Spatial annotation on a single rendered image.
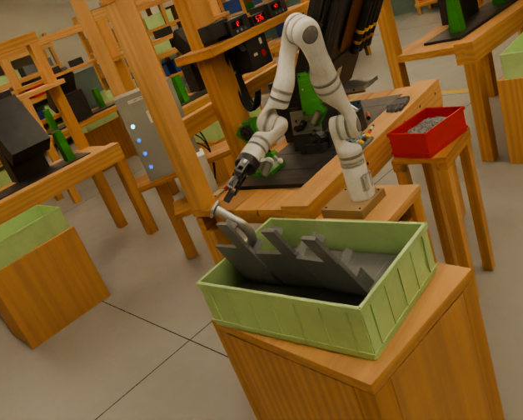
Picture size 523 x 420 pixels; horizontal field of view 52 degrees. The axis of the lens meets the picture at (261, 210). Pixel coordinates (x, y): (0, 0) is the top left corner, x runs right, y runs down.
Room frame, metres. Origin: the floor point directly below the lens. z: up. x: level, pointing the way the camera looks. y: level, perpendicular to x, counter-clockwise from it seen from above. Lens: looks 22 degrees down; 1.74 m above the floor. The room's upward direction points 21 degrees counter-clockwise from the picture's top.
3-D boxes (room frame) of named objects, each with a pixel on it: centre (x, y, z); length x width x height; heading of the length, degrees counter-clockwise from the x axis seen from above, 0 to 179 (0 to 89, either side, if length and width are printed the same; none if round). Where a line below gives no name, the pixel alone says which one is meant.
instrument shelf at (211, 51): (2.91, -0.27, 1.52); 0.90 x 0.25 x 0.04; 135
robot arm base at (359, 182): (1.88, -0.38, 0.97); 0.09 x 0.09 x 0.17; 49
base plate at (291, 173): (2.72, -0.45, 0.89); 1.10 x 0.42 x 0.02; 135
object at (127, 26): (2.94, -0.24, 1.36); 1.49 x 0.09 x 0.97; 135
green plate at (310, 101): (2.63, -0.45, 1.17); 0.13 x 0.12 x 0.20; 135
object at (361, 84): (2.71, -0.58, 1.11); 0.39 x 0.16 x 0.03; 45
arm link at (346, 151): (1.88, -0.38, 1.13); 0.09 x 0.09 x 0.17; 60
